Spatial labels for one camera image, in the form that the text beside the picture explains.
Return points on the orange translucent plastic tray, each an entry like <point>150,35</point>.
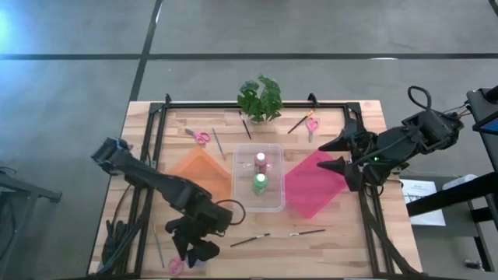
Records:
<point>198,171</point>

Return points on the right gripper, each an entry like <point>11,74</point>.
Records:
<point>367,163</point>

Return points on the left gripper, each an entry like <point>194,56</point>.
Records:
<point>202,225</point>

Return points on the pink translucent plastic tray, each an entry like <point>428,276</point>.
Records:
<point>311,186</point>

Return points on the black brush with white tip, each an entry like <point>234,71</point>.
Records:
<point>307,232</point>

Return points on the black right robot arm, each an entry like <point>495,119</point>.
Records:
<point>420,134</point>

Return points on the blue-screen tablet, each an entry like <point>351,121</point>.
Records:
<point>491,126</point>

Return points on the black equipment stand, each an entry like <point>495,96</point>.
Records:
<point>447,196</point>

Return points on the black side table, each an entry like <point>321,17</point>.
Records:
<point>23,186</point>

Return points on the orange and black paintbrush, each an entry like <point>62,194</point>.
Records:
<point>299,123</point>

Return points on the pink paint bottle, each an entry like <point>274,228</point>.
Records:
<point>260,157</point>

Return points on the white box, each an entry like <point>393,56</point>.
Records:
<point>459,180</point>

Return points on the green paint bottle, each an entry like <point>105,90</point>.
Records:
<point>260,179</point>

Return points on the white paper sheet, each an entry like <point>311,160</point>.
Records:
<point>428,218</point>

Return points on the black aluminium table frame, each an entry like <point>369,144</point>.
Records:
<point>202,105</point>

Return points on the thin grey paintbrush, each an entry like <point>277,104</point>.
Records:
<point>218,143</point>

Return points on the small black device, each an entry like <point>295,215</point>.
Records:
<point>474,265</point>

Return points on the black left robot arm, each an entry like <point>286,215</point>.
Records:
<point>155,179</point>

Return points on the green artificial plant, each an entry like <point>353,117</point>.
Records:
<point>264,99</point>

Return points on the clear plastic bin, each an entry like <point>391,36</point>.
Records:
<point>243,194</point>

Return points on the thin black paintbrush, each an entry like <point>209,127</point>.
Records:
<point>245,125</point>

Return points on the grey paintbrush with orange tip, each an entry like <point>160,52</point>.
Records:
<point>158,247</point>

